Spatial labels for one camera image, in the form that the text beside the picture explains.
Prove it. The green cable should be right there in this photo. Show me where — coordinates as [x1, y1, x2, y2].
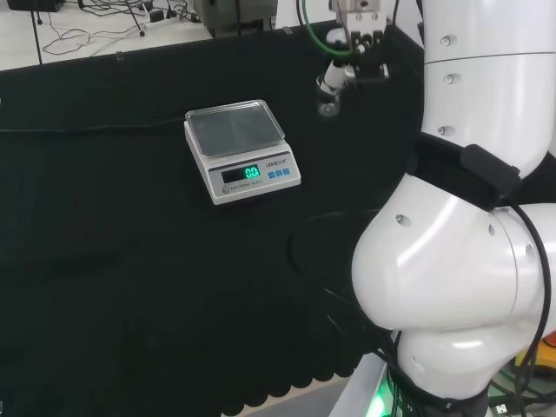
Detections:
[299, 0, 354, 57]

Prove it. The small clear glass beaker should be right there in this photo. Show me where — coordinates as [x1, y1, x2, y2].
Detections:
[315, 74, 342, 119]

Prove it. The thin black balance power cable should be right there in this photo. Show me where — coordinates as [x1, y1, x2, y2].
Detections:
[0, 121, 189, 135]

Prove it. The black cable loop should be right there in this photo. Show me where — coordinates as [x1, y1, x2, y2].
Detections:
[288, 208, 384, 281]

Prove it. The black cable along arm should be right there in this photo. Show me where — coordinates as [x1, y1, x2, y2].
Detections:
[510, 202, 549, 417]

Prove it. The yellow stop button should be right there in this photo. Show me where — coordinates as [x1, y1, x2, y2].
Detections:
[514, 328, 556, 380]

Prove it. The black bench cloth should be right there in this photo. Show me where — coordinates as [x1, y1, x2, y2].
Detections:
[0, 19, 429, 417]

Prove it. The white electronic balance, steel pan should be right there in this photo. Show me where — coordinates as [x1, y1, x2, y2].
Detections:
[183, 98, 302, 207]

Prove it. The black tripod leg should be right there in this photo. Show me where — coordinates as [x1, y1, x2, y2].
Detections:
[123, 0, 148, 36]

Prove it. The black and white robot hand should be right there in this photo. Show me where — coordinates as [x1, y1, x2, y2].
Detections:
[320, 0, 394, 95]

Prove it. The grey metal box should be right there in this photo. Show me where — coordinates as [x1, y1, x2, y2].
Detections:
[192, 0, 279, 39]

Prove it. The black box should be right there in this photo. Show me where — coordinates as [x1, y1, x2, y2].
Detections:
[5, 0, 67, 13]

